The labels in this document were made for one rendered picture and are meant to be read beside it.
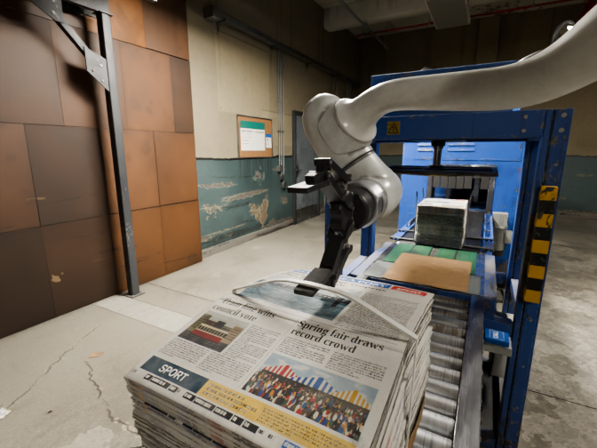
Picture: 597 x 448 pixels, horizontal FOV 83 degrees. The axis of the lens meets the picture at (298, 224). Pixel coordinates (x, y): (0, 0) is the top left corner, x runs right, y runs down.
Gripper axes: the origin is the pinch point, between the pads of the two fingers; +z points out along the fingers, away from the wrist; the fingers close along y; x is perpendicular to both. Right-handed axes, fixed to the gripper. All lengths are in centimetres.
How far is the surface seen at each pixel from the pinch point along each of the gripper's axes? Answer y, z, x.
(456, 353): 55, -62, -17
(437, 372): 53, -49, -13
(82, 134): -23, -135, 290
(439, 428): 53, -29, -16
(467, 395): 52, -43, -21
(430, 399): 52, -37, -13
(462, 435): 51, -28, -21
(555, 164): 3, -116, -42
